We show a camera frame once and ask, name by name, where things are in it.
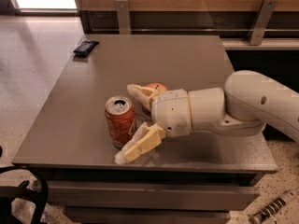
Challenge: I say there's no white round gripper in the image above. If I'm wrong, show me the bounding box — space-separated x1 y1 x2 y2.
115 84 192 165

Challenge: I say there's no red coke can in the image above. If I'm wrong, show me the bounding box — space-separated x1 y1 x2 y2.
105 96 136 148

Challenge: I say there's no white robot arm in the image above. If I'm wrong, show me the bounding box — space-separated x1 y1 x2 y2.
115 70 299 164

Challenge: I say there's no dark blue rxbar wrapper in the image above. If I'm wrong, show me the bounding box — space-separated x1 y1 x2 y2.
74 40 99 57

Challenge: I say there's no red apple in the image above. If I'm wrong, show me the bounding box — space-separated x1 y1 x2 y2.
146 82 168 92

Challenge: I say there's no grey table drawer front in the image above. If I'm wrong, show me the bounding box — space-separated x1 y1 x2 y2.
48 181 259 211

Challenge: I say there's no striped cylindrical tool on floor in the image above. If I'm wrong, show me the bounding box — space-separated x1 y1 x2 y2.
249 189 298 224

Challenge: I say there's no black chair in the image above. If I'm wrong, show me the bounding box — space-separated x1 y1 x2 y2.
0 166 49 224

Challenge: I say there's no left metal bracket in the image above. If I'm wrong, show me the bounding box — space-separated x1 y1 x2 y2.
116 0 131 35

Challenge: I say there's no metal bracket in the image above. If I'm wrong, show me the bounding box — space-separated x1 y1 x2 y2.
116 0 131 35
249 0 278 46

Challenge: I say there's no right metal bracket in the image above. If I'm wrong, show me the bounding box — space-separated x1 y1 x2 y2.
249 0 278 46

